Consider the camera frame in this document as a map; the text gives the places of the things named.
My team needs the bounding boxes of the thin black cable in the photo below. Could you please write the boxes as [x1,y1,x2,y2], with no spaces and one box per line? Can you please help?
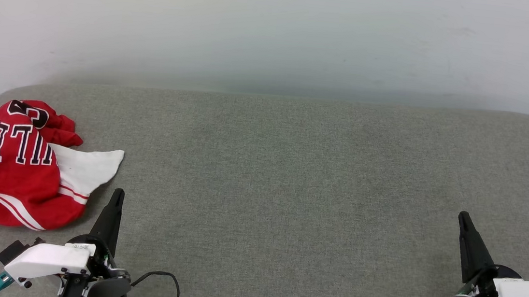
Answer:
[129,268,183,297]

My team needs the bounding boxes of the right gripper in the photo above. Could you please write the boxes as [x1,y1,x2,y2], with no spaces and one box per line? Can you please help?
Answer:
[444,210,529,297]

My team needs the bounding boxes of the red and white basketball jersey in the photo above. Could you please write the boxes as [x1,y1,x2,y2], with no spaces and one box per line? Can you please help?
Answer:
[0,97,129,245]

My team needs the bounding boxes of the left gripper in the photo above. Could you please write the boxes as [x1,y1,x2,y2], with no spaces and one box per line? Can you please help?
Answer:
[62,184,141,287]

